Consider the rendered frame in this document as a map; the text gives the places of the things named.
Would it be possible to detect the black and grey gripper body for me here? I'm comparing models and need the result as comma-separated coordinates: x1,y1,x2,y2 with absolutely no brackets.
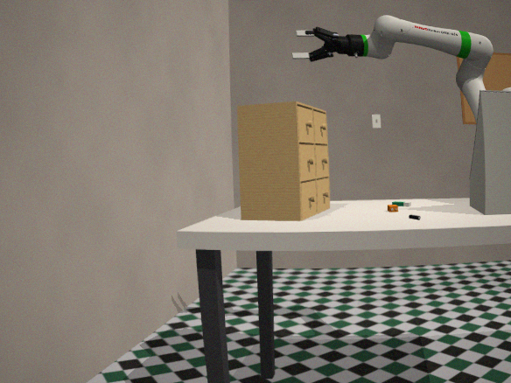
324,36,349,54

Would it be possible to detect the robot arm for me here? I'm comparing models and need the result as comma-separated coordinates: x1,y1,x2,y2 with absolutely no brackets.
346,15,494,123

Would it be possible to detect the tan wooden chest of drawers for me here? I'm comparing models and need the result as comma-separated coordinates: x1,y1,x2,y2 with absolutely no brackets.
237,101,330,221

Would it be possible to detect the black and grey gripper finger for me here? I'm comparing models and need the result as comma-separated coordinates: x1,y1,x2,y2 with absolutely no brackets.
292,46,333,62
296,27,339,47

